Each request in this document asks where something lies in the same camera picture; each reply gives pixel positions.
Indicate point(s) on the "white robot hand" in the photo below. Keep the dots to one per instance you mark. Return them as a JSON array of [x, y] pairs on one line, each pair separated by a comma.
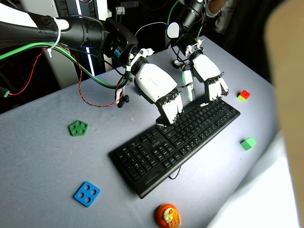
[[206, 67], [154, 82]]

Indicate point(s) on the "small white scrap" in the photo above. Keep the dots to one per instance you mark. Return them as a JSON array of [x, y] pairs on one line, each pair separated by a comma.
[[131, 118]]

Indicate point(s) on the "red and green toy brick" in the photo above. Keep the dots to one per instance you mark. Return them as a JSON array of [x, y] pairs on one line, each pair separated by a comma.
[[244, 95]]

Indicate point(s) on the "person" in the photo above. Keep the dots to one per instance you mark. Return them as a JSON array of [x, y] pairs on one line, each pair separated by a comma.
[[223, 21]]

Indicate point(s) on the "black computer keyboard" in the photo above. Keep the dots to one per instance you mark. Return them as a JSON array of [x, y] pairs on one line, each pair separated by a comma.
[[166, 147]]

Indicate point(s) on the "beige board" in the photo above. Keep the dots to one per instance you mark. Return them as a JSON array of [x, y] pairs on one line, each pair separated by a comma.
[[289, 71]]

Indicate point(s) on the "green cube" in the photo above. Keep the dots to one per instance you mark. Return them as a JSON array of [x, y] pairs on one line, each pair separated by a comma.
[[248, 143]]

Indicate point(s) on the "green pentagon block with holes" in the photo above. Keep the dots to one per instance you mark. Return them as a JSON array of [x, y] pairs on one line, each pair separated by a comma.
[[78, 128]]

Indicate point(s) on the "white cabinet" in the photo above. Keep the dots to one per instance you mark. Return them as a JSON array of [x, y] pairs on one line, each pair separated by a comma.
[[64, 69]]

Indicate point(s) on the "white zip tie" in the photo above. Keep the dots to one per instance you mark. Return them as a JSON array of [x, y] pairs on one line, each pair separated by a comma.
[[56, 40]]

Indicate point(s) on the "black tower with light strip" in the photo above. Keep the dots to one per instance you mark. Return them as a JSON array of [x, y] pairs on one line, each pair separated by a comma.
[[71, 7]]

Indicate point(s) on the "grey table cloth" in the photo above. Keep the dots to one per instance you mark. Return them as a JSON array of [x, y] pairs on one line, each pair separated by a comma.
[[47, 154]]

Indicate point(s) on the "blue square block with holes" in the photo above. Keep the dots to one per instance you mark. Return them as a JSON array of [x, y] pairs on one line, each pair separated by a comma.
[[87, 194]]

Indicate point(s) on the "orange toy cake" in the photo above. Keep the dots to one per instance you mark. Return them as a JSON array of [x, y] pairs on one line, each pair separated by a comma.
[[167, 215]]

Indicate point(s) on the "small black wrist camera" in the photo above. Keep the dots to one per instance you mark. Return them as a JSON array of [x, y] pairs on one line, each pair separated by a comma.
[[123, 99]]

